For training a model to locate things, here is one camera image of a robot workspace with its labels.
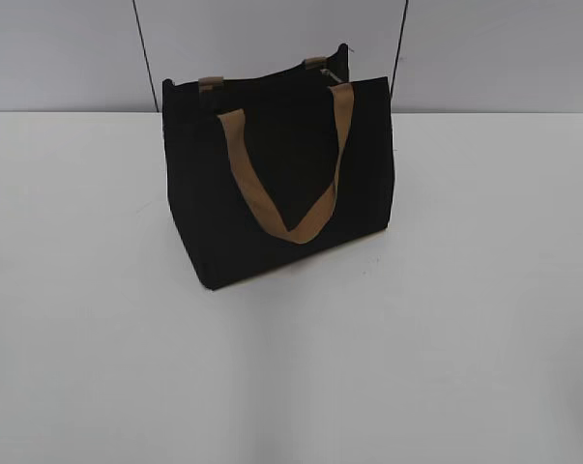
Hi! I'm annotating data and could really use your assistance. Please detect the black tote bag tan handles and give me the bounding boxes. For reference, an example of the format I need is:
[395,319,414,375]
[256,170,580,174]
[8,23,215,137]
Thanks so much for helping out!
[162,43,395,290]

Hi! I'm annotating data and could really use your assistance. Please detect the thin black line right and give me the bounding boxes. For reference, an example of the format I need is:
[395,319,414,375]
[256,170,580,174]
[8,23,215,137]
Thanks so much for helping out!
[390,0,410,110]

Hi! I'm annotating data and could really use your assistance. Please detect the thin black line left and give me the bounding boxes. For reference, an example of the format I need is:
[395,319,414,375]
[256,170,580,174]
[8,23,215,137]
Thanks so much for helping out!
[131,0,161,113]

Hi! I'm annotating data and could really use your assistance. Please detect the thin black line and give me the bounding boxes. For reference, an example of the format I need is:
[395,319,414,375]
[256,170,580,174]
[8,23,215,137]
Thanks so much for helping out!
[390,0,410,110]
[131,0,161,113]

